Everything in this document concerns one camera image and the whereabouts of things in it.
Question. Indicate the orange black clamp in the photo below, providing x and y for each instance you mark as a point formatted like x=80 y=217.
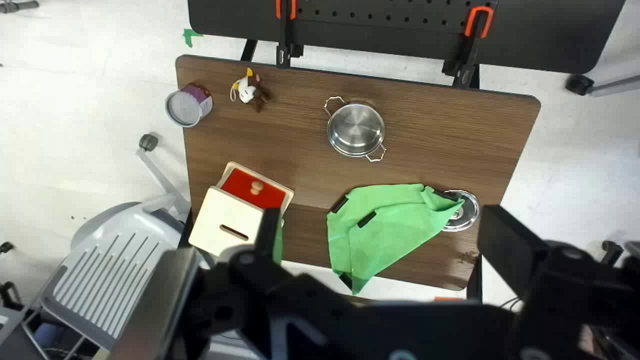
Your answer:
x=464 y=64
x=288 y=46

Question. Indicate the purple cup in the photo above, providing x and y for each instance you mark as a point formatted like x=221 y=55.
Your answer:
x=188 y=104

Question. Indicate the small stuffed toy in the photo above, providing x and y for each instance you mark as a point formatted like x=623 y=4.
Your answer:
x=250 y=90

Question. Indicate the red wooden box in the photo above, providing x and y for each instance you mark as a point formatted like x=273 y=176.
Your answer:
x=233 y=210

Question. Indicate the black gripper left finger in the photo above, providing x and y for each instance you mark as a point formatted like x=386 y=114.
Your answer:
x=256 y=262

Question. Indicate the black perforated board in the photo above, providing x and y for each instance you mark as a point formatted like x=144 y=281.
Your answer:
x=542 y=34

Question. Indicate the green cloth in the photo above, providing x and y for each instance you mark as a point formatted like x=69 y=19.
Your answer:
x=375 y=227

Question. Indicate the steel pot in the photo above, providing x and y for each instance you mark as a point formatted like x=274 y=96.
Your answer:
x=354 y=129

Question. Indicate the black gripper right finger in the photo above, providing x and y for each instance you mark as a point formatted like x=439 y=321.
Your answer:
x=513 y=250

